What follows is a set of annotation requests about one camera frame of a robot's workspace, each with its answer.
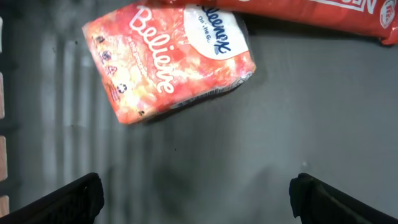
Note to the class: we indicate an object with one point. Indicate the grey plastic shopping basket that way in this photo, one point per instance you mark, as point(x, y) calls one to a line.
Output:
point(320, 102)

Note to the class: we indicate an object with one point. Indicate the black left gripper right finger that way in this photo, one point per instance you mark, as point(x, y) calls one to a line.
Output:
point(316, 202)

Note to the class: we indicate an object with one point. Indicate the red coffee stick sachet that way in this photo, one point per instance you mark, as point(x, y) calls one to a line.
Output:
point(374, 18)

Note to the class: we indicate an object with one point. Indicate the orange Kleenex tissue pack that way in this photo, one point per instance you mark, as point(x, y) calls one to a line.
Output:
point(153, 58)

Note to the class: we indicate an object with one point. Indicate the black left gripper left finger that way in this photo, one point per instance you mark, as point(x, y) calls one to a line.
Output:
point(77, 202)

